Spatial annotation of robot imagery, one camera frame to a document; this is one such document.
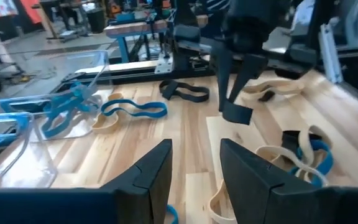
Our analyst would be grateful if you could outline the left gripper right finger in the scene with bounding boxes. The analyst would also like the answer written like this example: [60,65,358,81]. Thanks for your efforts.
[219,139,358,224]

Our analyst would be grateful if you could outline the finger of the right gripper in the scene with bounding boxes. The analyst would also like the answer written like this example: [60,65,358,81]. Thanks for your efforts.
[209,39,235,113]
[227,53,269,105]

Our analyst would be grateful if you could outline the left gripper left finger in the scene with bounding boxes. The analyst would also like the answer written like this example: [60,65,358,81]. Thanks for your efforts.
[0,139,174,224]

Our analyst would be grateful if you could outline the black rubber band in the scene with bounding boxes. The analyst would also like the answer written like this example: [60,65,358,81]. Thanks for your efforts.
[280,129,323,154]
[257,90,275,103]
[221,98,254,126]
[158,78,211,104]

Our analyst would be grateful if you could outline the blue rubber band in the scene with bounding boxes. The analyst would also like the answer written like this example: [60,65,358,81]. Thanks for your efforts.
[100,98,168,119]
[70,81,101,113]
[165,203,180,224]
[41,90,86,139]
[287,139,334,188]

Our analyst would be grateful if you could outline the clear plastic basket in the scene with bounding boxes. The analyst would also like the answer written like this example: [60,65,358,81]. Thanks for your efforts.
[0,49,111,141]
[0,111,58,190]

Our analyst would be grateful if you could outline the blue-legged wooden workbench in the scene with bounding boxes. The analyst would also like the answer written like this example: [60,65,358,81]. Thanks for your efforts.
[104,12,209,65]

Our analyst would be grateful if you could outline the black trash can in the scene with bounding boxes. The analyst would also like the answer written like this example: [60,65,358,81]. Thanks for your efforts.
[86,6,107,34]

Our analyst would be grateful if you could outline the red hanging cloth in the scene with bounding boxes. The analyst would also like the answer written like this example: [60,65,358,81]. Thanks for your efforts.
[19,0,43,25]

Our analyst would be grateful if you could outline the silver corner bracket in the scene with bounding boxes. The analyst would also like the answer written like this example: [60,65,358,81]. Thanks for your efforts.
[154,55,174,75]

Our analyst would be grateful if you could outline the silver aluminium post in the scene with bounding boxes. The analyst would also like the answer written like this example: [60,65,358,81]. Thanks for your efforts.
[318,23,344,84]

